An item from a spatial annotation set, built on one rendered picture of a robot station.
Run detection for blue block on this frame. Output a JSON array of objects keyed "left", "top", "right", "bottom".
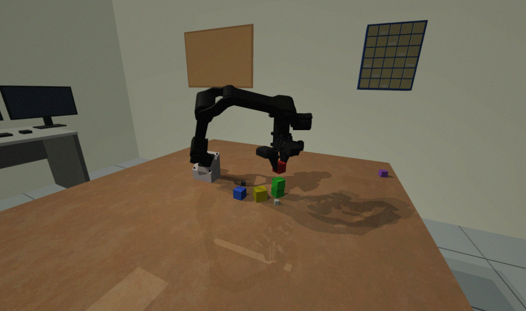
[{"left": 233, "top": 186, "right": 246, "bottom": 200}]

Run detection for green block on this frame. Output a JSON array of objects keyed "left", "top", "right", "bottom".
[
  {"left": 272, "top": 176, "right": 285, "bottom": 190},
  {"left": 271, "top": 187, "right": 284, "bottom": 198}
]

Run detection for red block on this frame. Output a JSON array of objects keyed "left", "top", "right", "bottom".
[{"left": 272, "top": 160, "right": 286, "bottom": 174}]

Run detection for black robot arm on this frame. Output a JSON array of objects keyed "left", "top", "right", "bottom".
[{"left": 189, "top": 85, "right": 313, "bottom": 167}]

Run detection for yellow block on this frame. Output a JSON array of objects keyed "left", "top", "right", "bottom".
[{"left": 253, "top": 186, "right": 267, "bottom": 202}]

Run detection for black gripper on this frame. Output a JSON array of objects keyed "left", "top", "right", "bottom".
[{"left": 256, "top": 130, "right": 292, "bottom": 171}]

